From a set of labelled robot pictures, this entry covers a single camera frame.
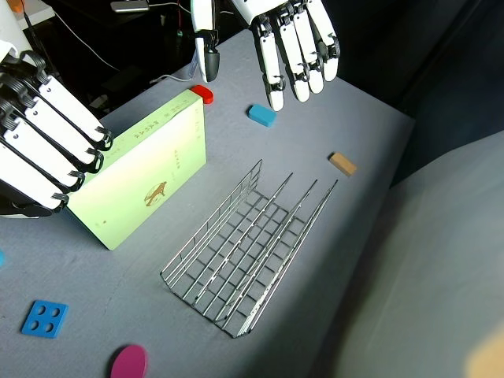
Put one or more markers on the pale green book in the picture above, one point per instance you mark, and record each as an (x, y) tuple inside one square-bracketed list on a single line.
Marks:
[(149, 165)]

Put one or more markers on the orange object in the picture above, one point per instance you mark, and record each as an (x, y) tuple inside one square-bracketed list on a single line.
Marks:
[(16, 4)]

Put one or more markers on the cyan block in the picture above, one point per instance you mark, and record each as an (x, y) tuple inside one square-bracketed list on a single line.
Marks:
[(1, 258)]

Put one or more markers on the grey metal device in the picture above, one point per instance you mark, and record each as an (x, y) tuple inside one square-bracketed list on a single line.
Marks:
[(130, 6)]

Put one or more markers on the red rounded block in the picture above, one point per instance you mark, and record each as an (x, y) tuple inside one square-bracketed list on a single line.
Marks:
[(202, 93)]

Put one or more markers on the grey table cloth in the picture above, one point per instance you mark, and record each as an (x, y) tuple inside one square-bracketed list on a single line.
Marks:
[(118, 295)]

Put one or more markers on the blue four-hole square block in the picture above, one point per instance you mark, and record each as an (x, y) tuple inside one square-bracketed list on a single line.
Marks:
[(44, 318)]

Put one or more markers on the blue rounded block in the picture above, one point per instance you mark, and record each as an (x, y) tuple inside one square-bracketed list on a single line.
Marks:
[(262, 114)]

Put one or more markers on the magenta round disc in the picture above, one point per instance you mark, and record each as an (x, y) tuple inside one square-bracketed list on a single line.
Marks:
[(129, 363)]

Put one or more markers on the tan wooden block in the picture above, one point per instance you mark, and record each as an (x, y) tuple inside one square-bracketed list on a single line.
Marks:
[(343, 163)]

